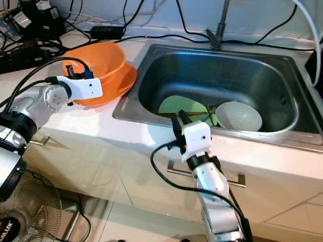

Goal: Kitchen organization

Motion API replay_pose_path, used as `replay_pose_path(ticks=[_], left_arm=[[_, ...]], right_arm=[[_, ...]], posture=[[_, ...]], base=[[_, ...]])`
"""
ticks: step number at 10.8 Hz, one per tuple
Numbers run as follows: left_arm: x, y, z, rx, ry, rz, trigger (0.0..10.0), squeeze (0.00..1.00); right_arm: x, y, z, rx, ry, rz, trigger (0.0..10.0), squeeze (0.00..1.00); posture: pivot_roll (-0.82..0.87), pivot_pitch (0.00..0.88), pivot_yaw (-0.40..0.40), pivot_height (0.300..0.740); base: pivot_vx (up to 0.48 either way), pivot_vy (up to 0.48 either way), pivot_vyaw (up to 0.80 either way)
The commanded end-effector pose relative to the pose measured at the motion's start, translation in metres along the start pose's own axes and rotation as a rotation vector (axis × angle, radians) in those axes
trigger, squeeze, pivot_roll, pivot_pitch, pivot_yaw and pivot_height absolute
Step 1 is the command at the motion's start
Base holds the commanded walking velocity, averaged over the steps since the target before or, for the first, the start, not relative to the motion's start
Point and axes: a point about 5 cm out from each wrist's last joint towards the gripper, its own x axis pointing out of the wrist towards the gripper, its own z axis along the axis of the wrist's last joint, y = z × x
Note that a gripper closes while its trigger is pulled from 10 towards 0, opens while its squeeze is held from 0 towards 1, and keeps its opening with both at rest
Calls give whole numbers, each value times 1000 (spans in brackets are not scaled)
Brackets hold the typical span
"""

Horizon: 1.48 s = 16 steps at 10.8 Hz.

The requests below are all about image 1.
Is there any orange plastic bowl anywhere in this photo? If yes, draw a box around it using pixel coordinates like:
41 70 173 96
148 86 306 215
63 41 127 84

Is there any brown chopstick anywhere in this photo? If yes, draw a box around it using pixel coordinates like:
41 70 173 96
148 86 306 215
174 108 218 123

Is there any green plate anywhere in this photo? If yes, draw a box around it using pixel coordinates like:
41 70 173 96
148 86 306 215
157 95 218 127

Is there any black power adapter brick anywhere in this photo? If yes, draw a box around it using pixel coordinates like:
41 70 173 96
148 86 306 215
91 26 124 39

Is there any white bowl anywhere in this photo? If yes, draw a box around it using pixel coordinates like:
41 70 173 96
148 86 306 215
214 101 263 133

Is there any black power strip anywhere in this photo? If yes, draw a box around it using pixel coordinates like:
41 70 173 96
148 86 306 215
0 45 53 74

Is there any black device with white label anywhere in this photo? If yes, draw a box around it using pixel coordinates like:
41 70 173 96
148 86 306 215
10 0 66 41

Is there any stainless steel sink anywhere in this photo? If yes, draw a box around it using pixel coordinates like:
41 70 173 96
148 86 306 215
113 43 323 152

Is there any metal faucet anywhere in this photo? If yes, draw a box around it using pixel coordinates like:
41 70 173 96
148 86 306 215
205 0 233 49

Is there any black box appliance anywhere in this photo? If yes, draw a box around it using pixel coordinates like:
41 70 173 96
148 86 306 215
305 50 323 84

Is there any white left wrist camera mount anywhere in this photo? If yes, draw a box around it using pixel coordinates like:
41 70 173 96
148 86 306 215
57 77 103 104

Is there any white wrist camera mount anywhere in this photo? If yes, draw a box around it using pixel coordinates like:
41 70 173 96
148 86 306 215
182 121 211 163
57 77 103 104

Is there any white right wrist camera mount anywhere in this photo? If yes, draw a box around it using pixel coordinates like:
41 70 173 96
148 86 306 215
182 121 211 163

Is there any metal handle below sink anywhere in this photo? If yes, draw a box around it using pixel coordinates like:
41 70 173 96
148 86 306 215
167 160 247 187

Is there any black cable along countertop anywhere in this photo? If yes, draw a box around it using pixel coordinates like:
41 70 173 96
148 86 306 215
124 34 323 52

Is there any white water hose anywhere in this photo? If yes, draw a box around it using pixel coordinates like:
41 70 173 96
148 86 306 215
293 0 323 86

